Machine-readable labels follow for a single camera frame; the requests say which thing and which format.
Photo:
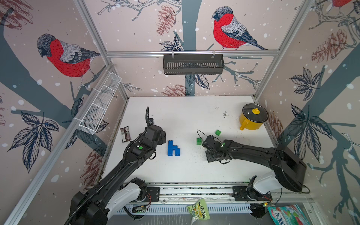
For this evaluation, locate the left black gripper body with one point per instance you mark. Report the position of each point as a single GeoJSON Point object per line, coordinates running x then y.
{"type": "Point", "coordinates": [162, 138]}

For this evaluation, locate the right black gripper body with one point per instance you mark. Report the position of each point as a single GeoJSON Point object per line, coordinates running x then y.
{"type": "Point", "coordinates": [211, 156]}

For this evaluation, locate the green small lego brick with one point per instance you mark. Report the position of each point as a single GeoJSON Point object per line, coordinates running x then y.
{"type": "Point", "coordinates": [218, 132]}
{"type": "Point", "coordinates": [199, 141]}

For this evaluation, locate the blue long lego brick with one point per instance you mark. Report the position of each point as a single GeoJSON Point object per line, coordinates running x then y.
{"type": "Point", "coordinates": [173, 150]}

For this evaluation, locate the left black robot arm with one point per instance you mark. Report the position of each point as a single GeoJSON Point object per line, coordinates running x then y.
{"type": "Point", "coordinates": [98, 204]}

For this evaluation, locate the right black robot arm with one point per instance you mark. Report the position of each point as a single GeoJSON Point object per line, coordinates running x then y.
{"type": "Point", "coordinates": [287, 169]}

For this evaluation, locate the brown snack wrapper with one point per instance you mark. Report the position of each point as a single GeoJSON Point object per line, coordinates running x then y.
{"type": "Point", "coordinates": [125, 134]}

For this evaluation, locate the yellow pot with lid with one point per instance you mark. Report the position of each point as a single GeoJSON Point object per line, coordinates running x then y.
{"type": "Point", "coordinates": [253, 116]}

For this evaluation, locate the green snack packet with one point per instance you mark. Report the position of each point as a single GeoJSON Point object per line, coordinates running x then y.
{"type": "Point", "coordinates": [198, 211]}

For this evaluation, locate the colourful tissue packet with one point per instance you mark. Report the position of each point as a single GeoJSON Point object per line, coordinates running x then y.
{"type": "Point", "coordinates": [288, 215]}

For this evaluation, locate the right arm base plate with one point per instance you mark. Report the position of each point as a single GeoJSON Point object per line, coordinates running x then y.
{"type": "Point", "coordinates": [243, 193]}

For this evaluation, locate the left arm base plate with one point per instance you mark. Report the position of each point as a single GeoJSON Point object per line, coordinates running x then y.
{"type": "Point", "coordinates": [152, 195]}

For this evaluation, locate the white wire mesh shelf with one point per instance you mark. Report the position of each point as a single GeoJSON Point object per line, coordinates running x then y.
{"type": "Point", "coordinates": [93, 118]}

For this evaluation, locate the black hanging wire basket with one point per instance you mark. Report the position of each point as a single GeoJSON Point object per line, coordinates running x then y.
{"type": "Point", "coordinates": [193, 64]}

